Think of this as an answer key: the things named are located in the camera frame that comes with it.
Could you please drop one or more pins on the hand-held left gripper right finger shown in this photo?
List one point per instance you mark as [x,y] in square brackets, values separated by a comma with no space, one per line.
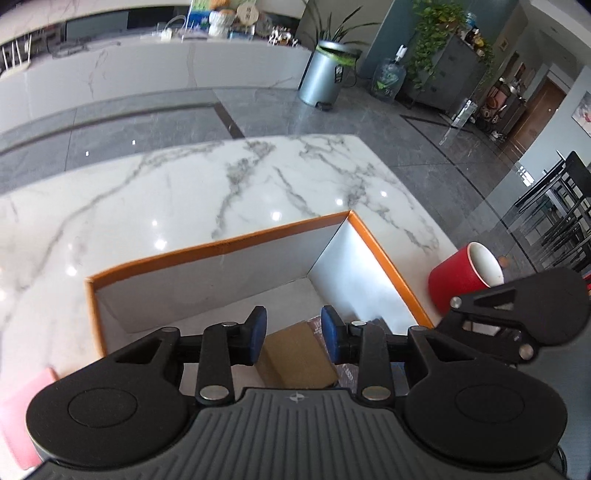
[330,337]

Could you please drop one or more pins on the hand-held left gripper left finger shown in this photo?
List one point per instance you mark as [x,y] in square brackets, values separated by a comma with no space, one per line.
[256,334]

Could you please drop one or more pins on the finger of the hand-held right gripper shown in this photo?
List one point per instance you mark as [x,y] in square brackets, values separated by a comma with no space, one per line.
[466,310]

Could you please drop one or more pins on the brown cardboard box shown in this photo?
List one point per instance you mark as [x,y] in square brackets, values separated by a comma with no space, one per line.
[295,355]

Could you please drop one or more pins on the orange storage box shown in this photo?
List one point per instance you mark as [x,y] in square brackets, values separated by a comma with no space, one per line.
[207,281]

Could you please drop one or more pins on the red mug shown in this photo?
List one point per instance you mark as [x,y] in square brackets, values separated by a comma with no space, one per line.
[450,277]

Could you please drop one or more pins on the black dining chairs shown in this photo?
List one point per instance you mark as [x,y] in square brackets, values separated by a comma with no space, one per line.
[565,212]

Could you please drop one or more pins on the brown wooden door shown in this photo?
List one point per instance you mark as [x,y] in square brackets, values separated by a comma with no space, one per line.
[538,115]

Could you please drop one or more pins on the grey metal cabinet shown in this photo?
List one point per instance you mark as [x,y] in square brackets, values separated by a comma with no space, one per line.
[455,74]

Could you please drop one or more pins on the clear water jug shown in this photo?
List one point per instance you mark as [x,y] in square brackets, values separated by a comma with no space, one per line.
[388,81]

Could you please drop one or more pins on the pink flat item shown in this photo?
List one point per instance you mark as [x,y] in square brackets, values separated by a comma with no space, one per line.
[18,415]

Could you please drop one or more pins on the silver pedal trash can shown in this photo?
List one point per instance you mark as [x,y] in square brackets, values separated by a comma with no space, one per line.
[323,78]

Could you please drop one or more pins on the marble media console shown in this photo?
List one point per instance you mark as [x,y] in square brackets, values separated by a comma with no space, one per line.
[161,74]

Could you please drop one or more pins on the trailing green plant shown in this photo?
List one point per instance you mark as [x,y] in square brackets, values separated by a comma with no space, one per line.
[434,32]

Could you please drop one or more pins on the long-leaf potted plant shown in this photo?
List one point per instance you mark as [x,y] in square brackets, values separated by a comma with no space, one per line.
[334,25]

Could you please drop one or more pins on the colourful packets on console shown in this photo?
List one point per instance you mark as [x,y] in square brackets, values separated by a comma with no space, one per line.
[221,18]

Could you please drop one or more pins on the white router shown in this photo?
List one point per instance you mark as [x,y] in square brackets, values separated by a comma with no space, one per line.
[16,53]

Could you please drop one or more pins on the wall picture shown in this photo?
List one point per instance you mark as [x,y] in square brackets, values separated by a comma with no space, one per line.
[582,113]

